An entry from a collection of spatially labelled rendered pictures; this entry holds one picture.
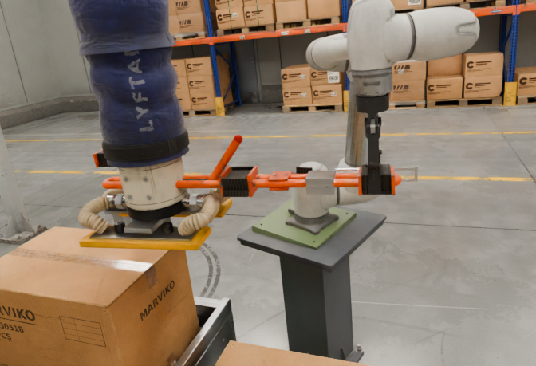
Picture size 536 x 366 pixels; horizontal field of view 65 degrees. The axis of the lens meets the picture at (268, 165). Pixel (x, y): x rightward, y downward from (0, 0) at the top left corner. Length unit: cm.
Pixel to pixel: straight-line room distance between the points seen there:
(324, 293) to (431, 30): 127
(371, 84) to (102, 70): 62
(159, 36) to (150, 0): 8
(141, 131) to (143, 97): 8
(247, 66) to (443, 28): 917
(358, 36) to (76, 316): 106
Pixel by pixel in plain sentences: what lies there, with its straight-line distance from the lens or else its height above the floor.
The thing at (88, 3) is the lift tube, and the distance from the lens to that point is 107.
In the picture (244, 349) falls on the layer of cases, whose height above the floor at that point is 54.
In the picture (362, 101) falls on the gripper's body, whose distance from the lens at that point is 99.
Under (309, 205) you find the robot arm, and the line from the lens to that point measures 181.
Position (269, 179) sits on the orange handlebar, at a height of 126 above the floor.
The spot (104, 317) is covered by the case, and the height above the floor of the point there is 91.
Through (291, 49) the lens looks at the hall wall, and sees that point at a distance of 977.
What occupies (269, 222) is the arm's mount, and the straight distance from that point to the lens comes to 195.
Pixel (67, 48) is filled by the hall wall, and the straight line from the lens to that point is 1293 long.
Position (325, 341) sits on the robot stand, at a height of 24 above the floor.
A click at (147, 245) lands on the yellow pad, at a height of 113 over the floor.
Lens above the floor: 161
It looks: 18 degrees down
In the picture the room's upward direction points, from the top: 6 degrees counter-clockwise
